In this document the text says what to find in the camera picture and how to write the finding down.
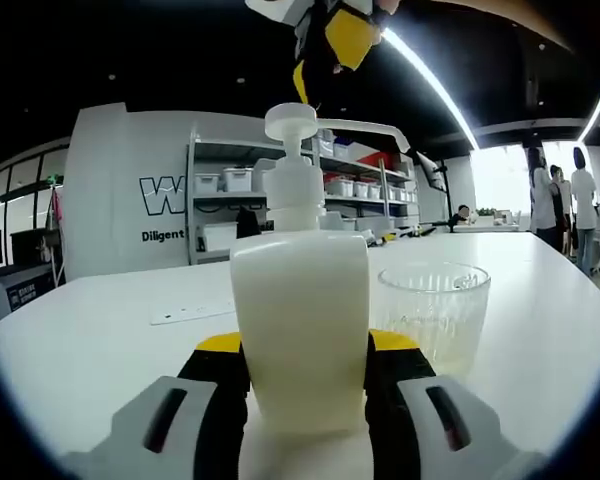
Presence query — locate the black stand lamp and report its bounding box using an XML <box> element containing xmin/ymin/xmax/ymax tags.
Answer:
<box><xmin>412</xmin><ymin>147</ymin><xmax>454</xmax><ymax>221</ymax></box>

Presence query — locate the pink hanging cloth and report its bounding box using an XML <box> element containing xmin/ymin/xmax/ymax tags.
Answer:
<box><xmin>49</xmin><ymin>187</ymin><xmax>64</xmax><ymax>236</ymax></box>

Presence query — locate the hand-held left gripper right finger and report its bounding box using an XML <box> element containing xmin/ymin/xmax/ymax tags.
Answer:
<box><xmin>364</xmin><ymin>328</ymin><xmax>551</xmax><ymax>480</ymax></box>

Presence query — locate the row of white storage boxes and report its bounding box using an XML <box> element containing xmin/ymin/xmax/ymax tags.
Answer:
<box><xmin>194</xmin><ymin>137</ymin><xmax>416</xmax><ymax>204</ymax></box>

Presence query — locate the grey metal shelf rack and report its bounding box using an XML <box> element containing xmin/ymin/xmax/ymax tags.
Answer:
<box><xmin>185</xmin><ymin>134</ymin><xmax>416</xmax><ymax>266</ymax></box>

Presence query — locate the black equipment case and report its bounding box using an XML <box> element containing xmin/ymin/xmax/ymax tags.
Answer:
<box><xmin>0</xmin><ymin>264</ymin><xmax>56</xmax><ymax>321</ymax></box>

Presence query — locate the clear glass cup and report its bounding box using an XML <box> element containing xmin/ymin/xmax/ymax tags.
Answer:
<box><xmin>377</xmin><ymin>262</ymin><xmax>492</xmax><ymax>379</ymax></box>

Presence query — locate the white pump bottle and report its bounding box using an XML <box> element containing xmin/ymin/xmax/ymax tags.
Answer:
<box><xmin>228</xmin><ymin>102</ymin><xmax>371</xmax><ymax>437</ymax></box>

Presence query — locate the ceiling light strip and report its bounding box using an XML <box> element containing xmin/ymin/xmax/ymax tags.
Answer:
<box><xmin>579</xmin><ymin>94</ymin><xmax>600</xmax><ymax>146</ymax></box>
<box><xmin>379</xmin><ymin>27</ymin><xmax>479</xmax><ymax>149</ymax></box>

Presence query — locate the idle yellow-tipped gripper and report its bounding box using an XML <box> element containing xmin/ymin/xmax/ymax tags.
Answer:
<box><xmin>367</xmin><ymin>224</ymin><xmax>437</xmax><ymax>247</ymax></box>

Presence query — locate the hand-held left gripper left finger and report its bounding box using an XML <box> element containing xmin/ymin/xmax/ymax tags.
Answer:
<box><xmin>64</xmin><ymin>332</ymin><xmax>251</xmax><ymax>480</ymax></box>

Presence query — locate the white printed partition panel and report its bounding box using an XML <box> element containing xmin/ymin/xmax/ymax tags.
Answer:
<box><xmin>64</xmin><ymin>102</ymin><xmax>196</xmax><ymax>286</ymax></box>

